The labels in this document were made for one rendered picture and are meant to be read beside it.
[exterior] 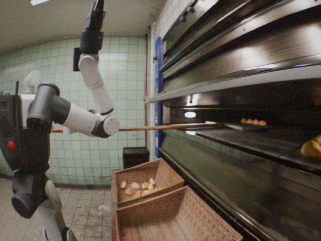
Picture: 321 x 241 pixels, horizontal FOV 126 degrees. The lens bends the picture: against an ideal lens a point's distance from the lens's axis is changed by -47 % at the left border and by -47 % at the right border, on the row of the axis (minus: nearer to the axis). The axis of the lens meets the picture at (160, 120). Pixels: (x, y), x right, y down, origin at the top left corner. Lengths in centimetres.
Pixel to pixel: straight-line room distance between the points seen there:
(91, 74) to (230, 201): 73
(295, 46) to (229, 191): 60
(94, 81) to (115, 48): 201
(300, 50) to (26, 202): 101
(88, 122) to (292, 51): 70
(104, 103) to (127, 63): 189
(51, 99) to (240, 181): 75
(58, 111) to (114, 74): 195
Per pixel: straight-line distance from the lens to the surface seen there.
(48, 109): 50
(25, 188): 70
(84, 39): 58
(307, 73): 31
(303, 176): 48
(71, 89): 249
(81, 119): 56
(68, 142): 255
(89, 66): 55
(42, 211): 91
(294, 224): 55
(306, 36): 50
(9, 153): 65
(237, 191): 66
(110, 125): 60
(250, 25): 63
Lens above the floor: 133
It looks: 4 degrees down
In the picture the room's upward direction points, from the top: straight up
